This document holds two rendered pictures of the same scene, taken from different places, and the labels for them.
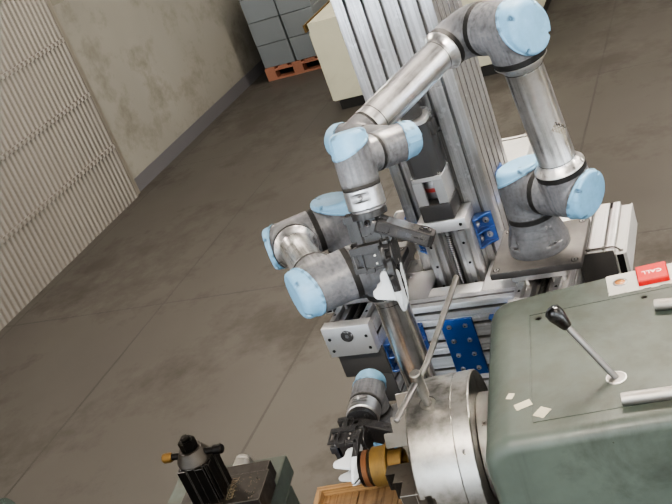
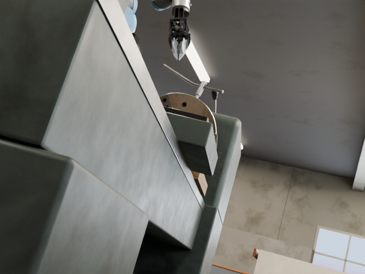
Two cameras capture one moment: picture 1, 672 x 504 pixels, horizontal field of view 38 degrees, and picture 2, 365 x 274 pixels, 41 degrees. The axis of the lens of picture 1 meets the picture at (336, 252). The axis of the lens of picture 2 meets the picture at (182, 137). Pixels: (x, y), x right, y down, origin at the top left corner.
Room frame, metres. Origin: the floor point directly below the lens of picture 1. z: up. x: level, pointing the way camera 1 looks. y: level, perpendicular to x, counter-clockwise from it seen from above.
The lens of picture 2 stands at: (1.82, 1.76, 0.62)
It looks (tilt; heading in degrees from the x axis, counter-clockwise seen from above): 14 degrees up; 262
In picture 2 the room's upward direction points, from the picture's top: 17 degrees clockwise
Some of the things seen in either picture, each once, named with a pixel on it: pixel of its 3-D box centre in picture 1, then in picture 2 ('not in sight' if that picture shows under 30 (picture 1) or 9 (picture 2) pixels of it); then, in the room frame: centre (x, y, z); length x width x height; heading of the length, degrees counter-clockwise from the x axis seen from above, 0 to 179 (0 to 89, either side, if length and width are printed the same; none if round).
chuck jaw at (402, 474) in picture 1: (413, 488); not in sight; (1.52, 0.03, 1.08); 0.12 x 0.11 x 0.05; 161
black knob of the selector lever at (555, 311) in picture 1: (557, 317); (214, 94); (1.44, -0.32, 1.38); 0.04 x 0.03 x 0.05; 71
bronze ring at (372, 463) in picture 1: (383, 465); not in sight; (1.63, 0.07, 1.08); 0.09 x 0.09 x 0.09; 71
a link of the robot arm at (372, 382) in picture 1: (368, 393); not in sight; (1.90, 0.05, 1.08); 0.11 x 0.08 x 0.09; 161
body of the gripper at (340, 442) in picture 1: (354, 437); not in sight; (1.76, 0.11, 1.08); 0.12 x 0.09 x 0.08; 161
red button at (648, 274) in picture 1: (652, 275); not in sight; (1.65, -0.57, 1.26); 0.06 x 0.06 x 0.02; 71
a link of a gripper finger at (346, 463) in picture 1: (346, 464); not in sight; (1.66, 0.14, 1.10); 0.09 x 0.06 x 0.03; 161
